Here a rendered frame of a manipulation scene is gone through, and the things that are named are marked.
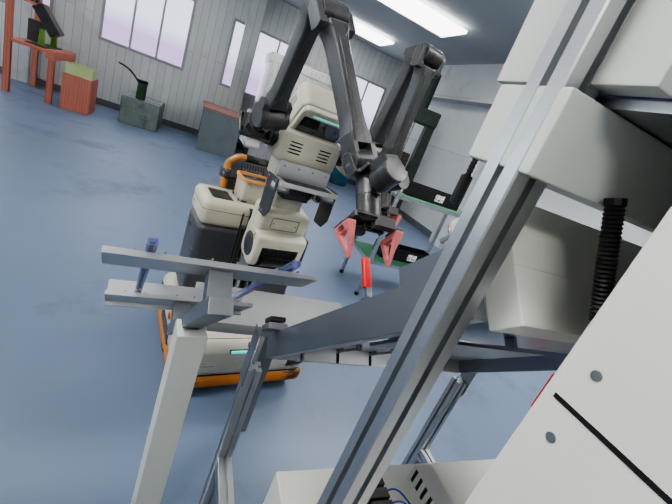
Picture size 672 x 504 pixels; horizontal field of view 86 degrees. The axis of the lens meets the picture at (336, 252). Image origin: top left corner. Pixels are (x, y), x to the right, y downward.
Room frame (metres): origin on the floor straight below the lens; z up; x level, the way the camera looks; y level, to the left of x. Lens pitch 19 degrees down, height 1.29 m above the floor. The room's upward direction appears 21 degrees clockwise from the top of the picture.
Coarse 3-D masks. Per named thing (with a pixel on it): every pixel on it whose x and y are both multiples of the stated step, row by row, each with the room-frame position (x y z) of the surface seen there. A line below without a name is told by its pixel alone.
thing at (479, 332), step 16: (464, 336) 0.67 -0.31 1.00; (480, 336) 0.67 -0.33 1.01; (496, 336) 0.66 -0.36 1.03; (512, 336) 0.66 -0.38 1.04; (464, 352) 0.60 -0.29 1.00; (480, 352) 0.59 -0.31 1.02; (496, 352) 0.59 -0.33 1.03; (512, 352) 0.58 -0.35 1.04; (528, 352) 0.59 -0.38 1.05; (544, 352) 0.61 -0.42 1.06; (560, 352) 0.86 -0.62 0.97
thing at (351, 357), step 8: (312, 352) 0.86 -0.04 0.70; (320, 352) 0.88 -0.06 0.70; (328, 352) 0.89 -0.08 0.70; (344, 352) 0.91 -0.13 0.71; (352, 352) 0.93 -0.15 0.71; (360, 352) 0.94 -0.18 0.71; (368, 352) 0.95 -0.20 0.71; (304, 360) 0.84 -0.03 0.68; (312, 360) 0.85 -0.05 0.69; (320, 360) 0.86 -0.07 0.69; (328, 360) 0.88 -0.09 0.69; (344, 360) 0.90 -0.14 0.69; (352, 360) 0.91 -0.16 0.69; (360, 360) 0.93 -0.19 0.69; (368, 360) 0.94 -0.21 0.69; (376, 360) 0.95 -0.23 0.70; (384, 360) 0.97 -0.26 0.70; (448, 360) 1.09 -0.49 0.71; (456, 360) 1.11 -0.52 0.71; (448, 368) 1.08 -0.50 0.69; (456, 368) 1.09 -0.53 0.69
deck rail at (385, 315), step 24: (408, 288) 0.44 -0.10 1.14; (336, 312) 0.57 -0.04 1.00; (360, 312) 0.51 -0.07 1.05; (384, 312) 0.46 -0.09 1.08; (408, 312) 0.42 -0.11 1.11; (480, 312) 0.35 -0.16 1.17; (288, 336) 0.72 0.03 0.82; (312, 336) 0.62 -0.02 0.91; (336, 336) 0.54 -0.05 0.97; (360, 336) 0.48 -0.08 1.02; (384, 336) 0.45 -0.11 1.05
